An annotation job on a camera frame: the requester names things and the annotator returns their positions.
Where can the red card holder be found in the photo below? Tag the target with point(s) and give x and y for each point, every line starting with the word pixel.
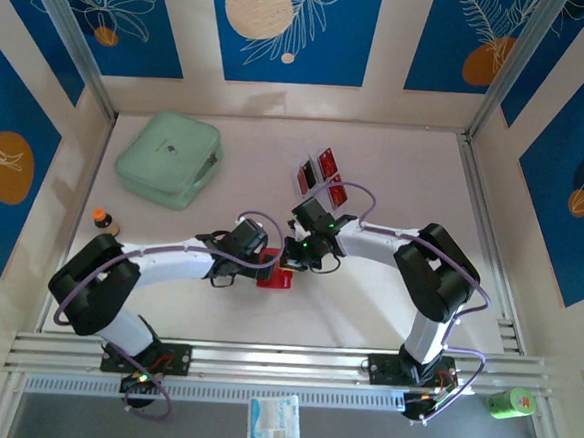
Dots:
pixel 282 281

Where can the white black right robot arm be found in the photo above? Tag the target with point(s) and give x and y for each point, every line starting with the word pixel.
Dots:
pixel 370 244

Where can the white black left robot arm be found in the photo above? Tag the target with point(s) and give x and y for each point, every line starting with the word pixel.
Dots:
pixel 173 268

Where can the mint green zip pouch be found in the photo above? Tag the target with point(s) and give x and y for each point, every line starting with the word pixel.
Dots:
pixel 166 155

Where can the small bottle orange cap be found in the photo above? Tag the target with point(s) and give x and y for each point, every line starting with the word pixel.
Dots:
pixel 107 223

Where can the white blue tissue pack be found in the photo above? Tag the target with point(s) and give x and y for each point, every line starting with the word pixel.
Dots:
pixel 275 421

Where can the green tape roll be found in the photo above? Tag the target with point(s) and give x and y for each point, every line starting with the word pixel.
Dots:
pixel 507 404

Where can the long aluminium base rail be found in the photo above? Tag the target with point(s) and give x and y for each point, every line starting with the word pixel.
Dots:
pixel 282 361

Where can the aluminium side rail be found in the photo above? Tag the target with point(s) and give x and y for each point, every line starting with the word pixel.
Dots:
pixel 487 217

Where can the aluminium corner post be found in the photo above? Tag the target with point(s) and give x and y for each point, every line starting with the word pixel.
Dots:
pixel 514 69
pixel 75 38

